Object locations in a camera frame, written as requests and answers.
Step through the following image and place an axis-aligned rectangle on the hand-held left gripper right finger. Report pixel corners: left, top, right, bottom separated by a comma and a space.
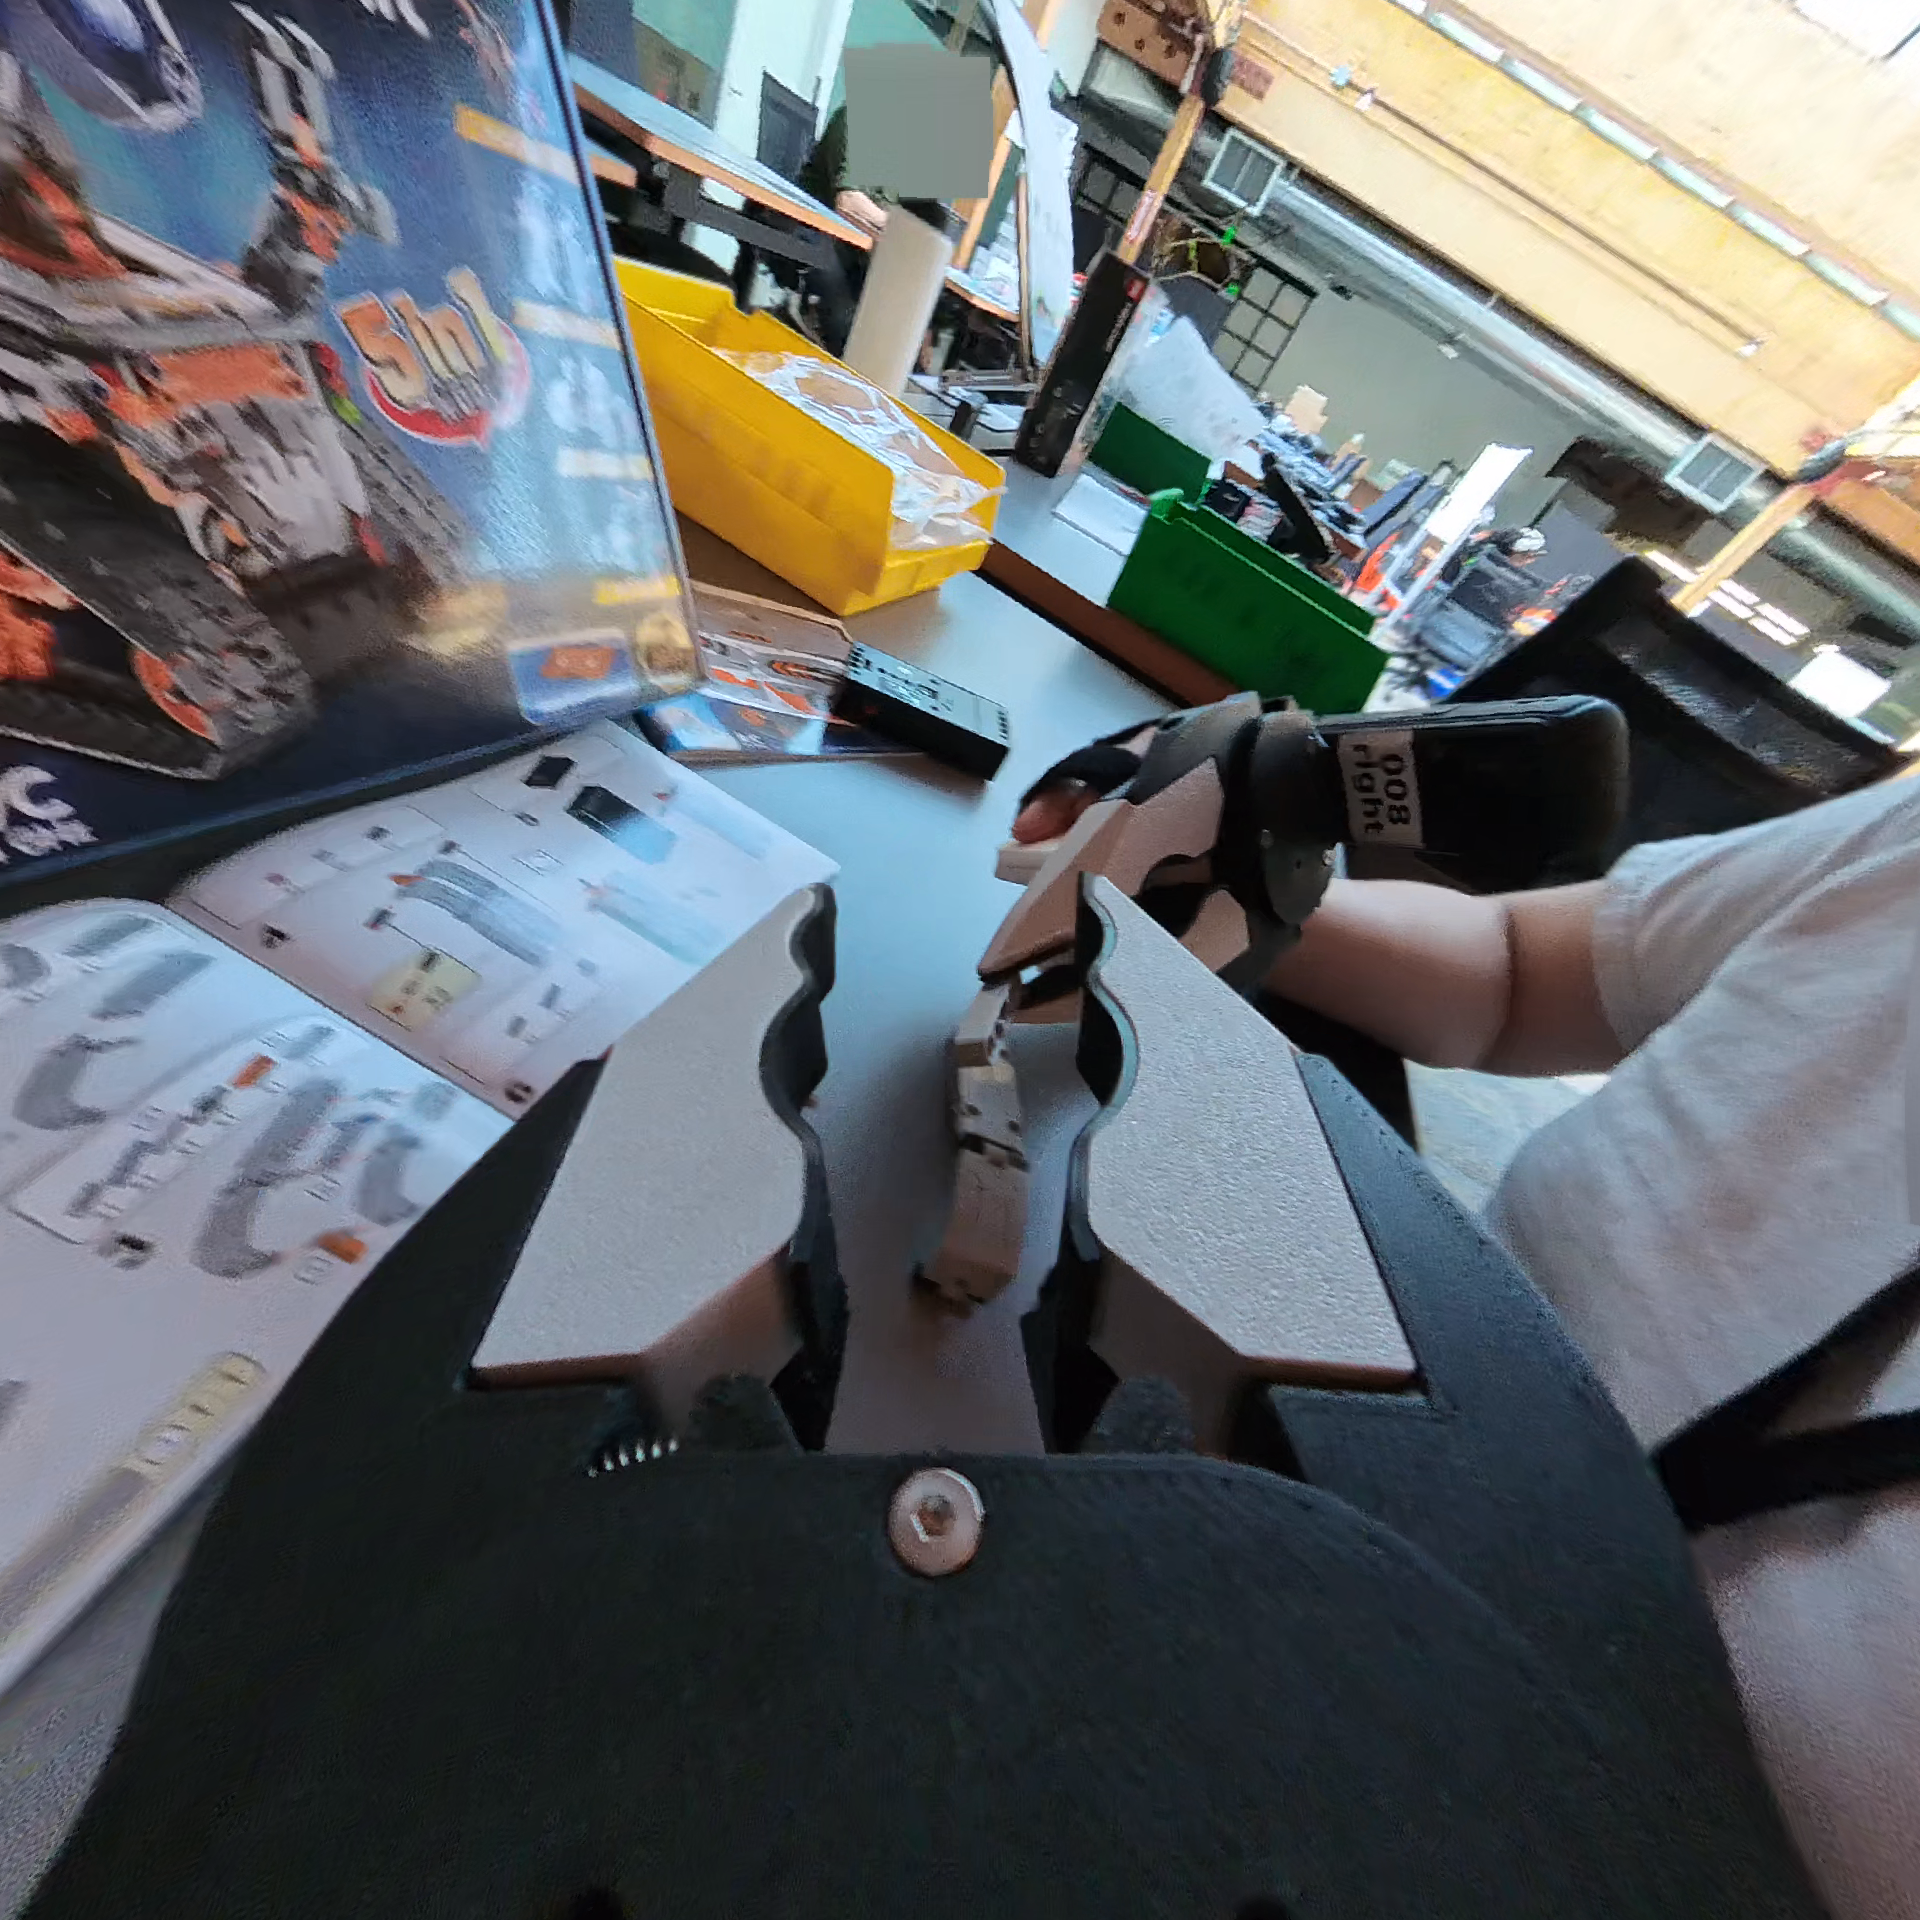
1018, 869, 1417, 1457

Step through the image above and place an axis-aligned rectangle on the colour cover booklet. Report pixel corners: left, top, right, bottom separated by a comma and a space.
635, 584, 886, 759

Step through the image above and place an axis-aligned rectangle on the adjoining grey table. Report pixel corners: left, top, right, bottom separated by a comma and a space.
981, 456, 1202, 706

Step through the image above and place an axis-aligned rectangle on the tall black box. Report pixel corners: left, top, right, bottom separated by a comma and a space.
1009, 248, 1157, 482

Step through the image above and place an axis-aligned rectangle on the yellow storage bin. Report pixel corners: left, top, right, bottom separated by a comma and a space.
612, 254, 1009, 615

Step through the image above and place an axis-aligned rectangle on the grey desk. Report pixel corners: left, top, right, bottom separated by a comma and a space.
0, 519, 1202, 1920

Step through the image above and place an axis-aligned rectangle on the person's right forearm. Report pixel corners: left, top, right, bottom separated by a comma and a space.
1271, 878, 1624, 1078

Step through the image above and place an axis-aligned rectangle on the grey hinged panel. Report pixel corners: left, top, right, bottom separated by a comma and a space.
916, 981, 1044, 1309

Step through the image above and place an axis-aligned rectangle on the person's right hand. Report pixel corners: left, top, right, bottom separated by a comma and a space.
1009, 771, 1141, 847

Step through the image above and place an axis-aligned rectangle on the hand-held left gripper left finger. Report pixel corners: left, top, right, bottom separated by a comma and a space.
470, 882, 848, 1457

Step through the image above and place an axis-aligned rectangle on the blue robot kit box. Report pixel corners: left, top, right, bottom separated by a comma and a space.
0, 0, 705, 913

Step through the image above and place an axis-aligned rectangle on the open instruction booklet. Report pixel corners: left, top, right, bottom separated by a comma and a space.
0, 716, 842, 1681

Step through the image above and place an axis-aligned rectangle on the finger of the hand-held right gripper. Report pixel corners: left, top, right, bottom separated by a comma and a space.
1009, 891, 1260, 1027
977, 754, 1223, 985

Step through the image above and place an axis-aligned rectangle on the white paper roll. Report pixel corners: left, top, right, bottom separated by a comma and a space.
837, 201, 962, 395

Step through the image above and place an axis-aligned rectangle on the black electronics hub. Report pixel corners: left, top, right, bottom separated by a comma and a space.
831, 638, 1015, 785

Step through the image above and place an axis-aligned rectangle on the black ribbed chair back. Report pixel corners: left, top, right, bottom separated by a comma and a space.
1442, 558, 1906, 899

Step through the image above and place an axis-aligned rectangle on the clear plastic bag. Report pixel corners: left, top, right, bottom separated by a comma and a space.
711, 347, 999, 558

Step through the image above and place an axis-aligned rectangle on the silver duct pipe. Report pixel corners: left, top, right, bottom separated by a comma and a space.
1273, 181, 1920, 634

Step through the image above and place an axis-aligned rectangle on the long wooden table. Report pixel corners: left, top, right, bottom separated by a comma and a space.
566, 55, 877, 257

